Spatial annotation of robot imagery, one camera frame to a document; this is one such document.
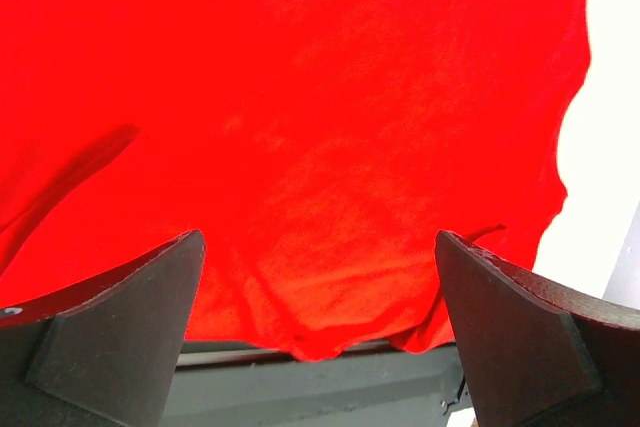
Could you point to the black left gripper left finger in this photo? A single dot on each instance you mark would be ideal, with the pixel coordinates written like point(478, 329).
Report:
point(101, 352)

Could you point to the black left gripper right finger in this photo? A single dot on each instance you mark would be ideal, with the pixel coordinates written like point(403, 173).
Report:
point(535, 352)

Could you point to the red t shirt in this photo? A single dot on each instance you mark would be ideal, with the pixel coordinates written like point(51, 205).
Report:
point(318, 145)

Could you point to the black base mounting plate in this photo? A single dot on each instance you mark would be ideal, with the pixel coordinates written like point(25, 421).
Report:
point(370, 384)

